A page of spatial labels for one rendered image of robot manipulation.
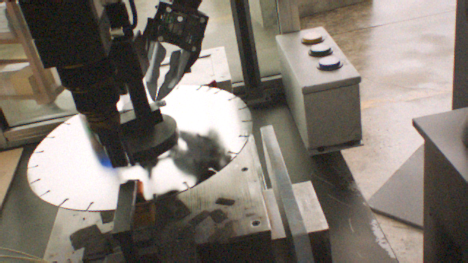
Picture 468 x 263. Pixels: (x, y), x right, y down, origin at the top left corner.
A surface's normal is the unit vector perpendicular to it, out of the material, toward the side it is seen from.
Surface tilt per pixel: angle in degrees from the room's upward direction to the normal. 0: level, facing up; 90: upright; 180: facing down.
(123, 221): 0
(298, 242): 45
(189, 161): 0
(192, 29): 78
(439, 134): 0
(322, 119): 90
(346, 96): 90
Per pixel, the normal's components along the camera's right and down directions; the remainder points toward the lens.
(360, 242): -0.17, -0.85
